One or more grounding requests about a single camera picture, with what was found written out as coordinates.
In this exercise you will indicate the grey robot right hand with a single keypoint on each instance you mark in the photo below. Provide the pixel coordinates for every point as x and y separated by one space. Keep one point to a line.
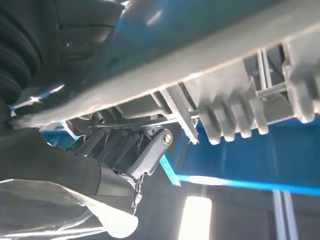
50 159

